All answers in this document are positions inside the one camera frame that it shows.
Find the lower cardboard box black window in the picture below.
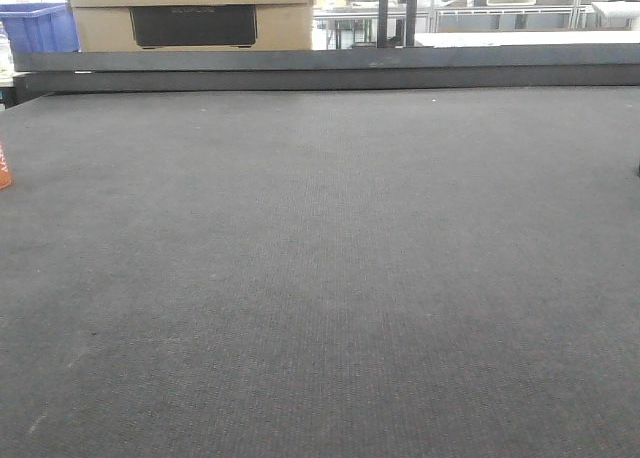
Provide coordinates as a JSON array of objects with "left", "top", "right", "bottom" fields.
[{"left": 74, "top": 4, "right": 312, "bottom": 52}]

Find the dark grey foam board stack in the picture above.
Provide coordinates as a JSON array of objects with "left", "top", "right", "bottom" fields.
[{"left": 14, "top": 44, "right": 639, "bottom": 93}]

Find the white background table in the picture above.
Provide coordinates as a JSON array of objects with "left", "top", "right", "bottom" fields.
[{"left": 414, "top": 30, "right": 640, "bottom": 48}]

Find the blue plastic crate background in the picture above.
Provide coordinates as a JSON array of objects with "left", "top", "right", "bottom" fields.
[{"left": 1, "top": 2, "right": 80, "bottom": 53}]

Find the black vertical post pair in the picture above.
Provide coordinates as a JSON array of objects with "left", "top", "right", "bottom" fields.
[{"left": 377, "top": 0, "right": 419, "bottom": 49}]

